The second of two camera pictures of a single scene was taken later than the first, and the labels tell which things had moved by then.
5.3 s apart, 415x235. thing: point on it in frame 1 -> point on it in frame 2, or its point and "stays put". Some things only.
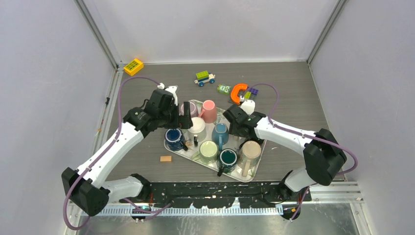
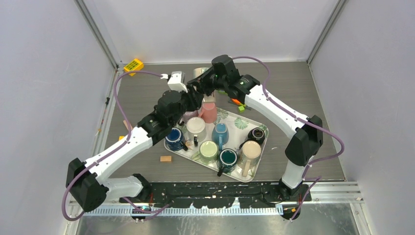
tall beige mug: [249, 156] stays put
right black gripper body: [234, 130] -> [208, 82]
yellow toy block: [133, 67] stays put
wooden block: [165, 158] stays put
